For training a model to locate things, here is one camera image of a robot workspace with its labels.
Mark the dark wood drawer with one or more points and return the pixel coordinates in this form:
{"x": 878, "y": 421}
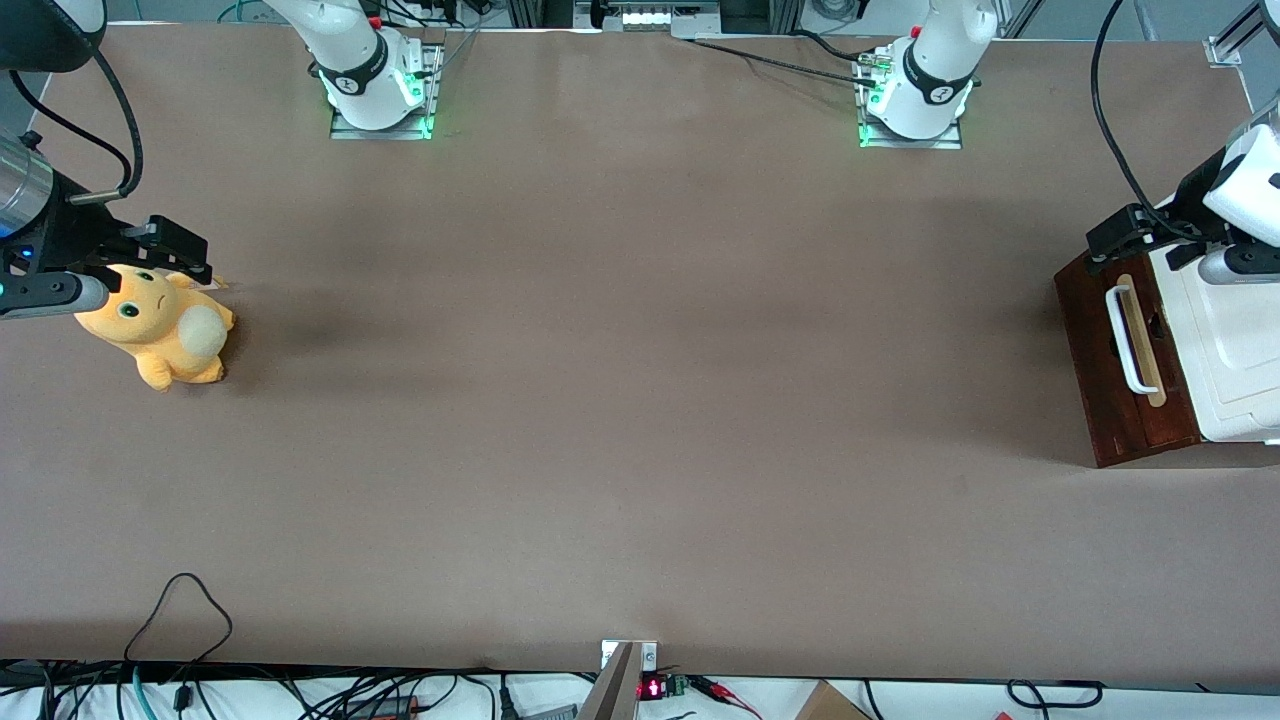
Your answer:
{"x": 1085, "y": 350}

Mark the red display circuit board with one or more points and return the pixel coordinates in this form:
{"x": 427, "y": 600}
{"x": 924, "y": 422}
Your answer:
{"x": 653, "y": 688}

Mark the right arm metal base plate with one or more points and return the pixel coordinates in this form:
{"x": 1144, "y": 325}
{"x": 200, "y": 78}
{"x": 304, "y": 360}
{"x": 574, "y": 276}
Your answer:
{"x": 345, "y": 131}

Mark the white lit power strip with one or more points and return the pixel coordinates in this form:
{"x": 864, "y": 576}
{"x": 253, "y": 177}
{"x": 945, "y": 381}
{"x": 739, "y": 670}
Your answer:
{"x": 650, "y": 17}

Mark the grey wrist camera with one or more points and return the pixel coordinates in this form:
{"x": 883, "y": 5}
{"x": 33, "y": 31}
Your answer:
{"x": 50, "y": 295}
{"x": 1235, "y": 267}

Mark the white-topped dark wood cabinet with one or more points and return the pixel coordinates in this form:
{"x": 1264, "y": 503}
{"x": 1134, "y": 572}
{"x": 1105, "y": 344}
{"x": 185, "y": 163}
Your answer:
{"x": 1240, "y": 380}

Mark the grey camera mount bar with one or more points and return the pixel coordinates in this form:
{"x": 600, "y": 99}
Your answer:
{"x": 612, "y": 690}

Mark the brown cardboard box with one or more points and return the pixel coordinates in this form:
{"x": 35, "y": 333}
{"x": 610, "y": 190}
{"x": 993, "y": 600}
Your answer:
{"x": 830, "y": 705}

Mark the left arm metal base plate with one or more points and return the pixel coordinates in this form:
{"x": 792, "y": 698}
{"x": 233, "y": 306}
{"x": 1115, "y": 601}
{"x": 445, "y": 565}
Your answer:
{"x": 945, "y": 141}

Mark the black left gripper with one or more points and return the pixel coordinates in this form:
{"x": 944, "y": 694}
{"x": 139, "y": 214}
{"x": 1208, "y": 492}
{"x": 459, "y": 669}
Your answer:
{"x": 1192, "y": 194}

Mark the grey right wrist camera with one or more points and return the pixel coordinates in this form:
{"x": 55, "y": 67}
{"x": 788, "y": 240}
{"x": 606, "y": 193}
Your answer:
{"x": 50, "y": 295}

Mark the orange plush toy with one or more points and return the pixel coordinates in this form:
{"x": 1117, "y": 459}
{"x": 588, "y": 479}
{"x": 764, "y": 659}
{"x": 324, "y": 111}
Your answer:
{"x": 160, "y": 330}

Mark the aluminium corner bracket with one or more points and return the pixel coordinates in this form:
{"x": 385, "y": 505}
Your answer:
{"x": 1225, "y": 50}

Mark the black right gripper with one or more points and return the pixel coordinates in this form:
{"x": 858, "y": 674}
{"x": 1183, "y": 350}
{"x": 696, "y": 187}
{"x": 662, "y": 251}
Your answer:
{"x": 68, "y": 232}

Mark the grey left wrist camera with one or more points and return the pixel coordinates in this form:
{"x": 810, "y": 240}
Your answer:
{"x": 1235, "y": 267}

